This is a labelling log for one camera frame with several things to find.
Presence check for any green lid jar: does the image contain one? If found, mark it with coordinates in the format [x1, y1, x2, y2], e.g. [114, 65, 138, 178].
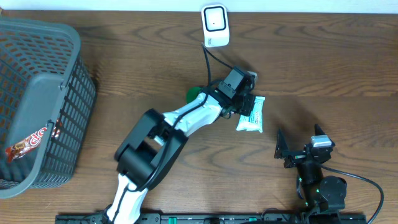
[186, 86, 202, 104]

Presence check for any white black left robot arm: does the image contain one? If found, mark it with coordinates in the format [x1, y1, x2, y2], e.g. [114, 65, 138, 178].
[104, 68, 257, 223]

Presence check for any light blue tissue pack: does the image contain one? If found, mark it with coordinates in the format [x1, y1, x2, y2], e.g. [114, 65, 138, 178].
[236, 96, 266, 133]

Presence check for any grey plastic mesh basket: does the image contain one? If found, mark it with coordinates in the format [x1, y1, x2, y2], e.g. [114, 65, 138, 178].
[1, 17, 96, 199]

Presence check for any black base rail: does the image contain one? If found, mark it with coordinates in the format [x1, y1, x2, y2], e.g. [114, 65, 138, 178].
[55, 211, 366, 224]

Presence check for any white barcode scanner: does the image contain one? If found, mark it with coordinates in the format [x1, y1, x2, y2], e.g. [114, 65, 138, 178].
[201, 4, 230, 48]

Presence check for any red candy bar wrapper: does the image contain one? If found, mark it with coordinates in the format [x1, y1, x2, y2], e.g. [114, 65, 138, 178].
[1, 125, 49, 163]

